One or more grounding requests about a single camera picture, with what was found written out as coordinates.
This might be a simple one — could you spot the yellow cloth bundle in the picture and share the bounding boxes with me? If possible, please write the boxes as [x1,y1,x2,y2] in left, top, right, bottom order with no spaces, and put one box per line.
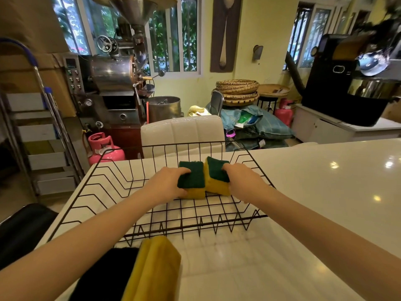
[188,105,212,117]

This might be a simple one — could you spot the white padded chair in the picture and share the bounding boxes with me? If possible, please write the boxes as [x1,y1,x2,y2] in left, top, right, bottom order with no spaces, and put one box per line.
[140,115,226,159]

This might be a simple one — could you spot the blue-green sack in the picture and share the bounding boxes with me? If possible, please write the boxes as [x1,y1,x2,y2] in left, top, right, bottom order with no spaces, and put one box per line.
[207,104,295,152]

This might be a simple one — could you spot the person's right forearm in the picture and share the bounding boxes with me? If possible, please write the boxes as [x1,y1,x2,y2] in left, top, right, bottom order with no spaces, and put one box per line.
[247,187,401,301]

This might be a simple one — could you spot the cardboard boxes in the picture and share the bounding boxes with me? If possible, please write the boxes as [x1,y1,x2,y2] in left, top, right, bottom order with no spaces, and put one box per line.
[0,0,77,118]

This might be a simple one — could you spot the white cabinet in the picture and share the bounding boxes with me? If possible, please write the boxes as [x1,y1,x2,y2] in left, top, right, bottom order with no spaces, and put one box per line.
[291,104,401,144]

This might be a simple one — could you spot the black folded cloth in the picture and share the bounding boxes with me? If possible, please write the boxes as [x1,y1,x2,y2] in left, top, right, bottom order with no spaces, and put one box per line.
[68,246,140,301]

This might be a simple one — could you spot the person's right hand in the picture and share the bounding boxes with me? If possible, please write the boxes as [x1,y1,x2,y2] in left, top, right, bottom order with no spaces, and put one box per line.
[222,163,270,205]

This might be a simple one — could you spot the steel drum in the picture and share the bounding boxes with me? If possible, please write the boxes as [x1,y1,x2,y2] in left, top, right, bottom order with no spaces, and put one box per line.
[146,96,185,123]

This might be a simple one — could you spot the yellow folded cloth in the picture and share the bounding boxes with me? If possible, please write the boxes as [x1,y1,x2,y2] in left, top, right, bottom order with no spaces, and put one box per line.
[121,235,182,301]

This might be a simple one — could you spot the black stool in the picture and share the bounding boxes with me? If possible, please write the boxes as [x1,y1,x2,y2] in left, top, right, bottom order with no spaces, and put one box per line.
[258,96,279,114]

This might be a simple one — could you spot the brown spoon wall picture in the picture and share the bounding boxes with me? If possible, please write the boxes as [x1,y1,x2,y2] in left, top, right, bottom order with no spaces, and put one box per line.
[210,0,242,73]

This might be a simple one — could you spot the black coffee roaster machine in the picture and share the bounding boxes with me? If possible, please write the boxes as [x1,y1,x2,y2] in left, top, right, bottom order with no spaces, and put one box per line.
[284,19,401,127]

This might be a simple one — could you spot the black chair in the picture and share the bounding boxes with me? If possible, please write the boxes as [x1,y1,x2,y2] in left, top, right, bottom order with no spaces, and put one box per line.
[0,203,59,270]

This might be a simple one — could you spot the metal stepladder with blue handle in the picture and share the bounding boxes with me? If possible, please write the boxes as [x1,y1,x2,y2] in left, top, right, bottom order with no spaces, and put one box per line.
[0,38,84,201]

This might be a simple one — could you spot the black wire dish rack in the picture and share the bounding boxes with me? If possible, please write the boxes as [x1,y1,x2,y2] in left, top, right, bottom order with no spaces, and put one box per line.
[47,141,276,248]

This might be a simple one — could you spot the pink gas cylinder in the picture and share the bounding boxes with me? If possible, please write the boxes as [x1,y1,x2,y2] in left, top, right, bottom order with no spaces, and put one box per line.
[87,132,126,167]

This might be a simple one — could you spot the stack of woven baskets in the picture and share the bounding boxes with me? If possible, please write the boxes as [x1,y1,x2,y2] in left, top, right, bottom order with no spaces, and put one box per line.
[212,79,260,107]

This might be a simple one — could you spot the flat woven tray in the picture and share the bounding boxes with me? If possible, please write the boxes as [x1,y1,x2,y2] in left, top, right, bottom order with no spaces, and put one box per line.
[258,84,291,98]

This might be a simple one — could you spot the metal framed chair back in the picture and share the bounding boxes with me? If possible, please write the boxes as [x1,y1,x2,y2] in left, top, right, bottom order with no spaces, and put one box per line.
[209,89,224,116]

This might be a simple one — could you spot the steel coffee roaster machine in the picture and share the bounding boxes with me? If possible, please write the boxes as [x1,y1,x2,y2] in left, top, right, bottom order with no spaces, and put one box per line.
[63,0,166,159]

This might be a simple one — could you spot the green and yellow scrub sponge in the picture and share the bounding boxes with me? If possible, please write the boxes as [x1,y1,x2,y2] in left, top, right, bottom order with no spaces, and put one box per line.
[204,156,232,197]
[177,161,207,200]

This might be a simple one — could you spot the person's left forearm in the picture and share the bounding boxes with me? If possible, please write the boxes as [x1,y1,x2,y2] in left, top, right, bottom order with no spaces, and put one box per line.
[0,187,159,301]

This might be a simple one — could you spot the person's left hand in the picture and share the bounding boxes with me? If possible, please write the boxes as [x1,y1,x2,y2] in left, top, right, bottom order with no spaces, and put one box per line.
[145,167,192,208]

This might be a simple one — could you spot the red gas cylinder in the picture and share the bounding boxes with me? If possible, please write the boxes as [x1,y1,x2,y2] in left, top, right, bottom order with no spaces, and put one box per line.
[274,98,294,127]

